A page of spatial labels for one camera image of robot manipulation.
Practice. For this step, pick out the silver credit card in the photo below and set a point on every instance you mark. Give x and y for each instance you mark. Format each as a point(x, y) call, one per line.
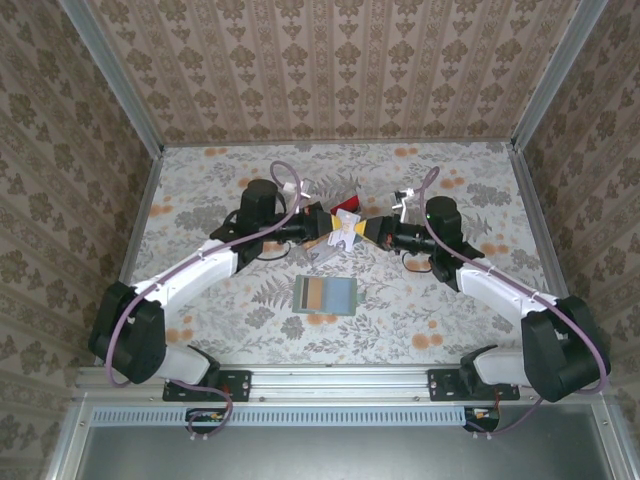
point(345, 241)

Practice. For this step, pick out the brown striped credit card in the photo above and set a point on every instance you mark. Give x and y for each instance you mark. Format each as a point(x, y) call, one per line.
point(315, 294)

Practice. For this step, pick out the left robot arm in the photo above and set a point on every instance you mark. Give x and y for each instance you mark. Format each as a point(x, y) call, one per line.
point(200, 272)

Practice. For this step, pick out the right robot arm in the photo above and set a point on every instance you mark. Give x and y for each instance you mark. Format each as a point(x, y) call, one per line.
point(500, 290)

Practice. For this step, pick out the red credit card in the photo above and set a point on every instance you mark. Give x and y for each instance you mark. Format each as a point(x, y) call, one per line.
point(351, 203)

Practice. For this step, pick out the grey metal panel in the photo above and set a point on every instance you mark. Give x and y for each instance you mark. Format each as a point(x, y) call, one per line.
point(340, 455)

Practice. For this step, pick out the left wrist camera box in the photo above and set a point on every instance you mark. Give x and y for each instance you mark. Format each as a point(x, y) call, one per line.
point(307, 202)

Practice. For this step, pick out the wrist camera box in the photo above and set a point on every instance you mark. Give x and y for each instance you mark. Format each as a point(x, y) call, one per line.
point(402, 205)
point(307, 202)

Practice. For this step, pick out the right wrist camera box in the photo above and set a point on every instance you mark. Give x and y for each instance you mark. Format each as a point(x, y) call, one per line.
point(402, 205)

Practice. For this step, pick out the thin aluminium rail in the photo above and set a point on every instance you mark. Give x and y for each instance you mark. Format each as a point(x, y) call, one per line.
point(340, 144)

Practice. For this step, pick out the aluminium side rail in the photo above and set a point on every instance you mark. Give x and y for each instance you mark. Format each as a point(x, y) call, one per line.
point(540, 225)
point(141, 210)

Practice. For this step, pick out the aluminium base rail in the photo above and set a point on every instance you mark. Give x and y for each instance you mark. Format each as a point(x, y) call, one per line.
point(340, 382)

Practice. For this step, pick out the aluminium corner post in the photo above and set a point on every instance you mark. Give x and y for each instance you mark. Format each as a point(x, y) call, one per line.
point(556, 75)
point(119, 80)

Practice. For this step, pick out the aluminium frame bar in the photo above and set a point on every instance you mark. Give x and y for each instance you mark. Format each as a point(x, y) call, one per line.
point(70, 445)
point(605, 440)

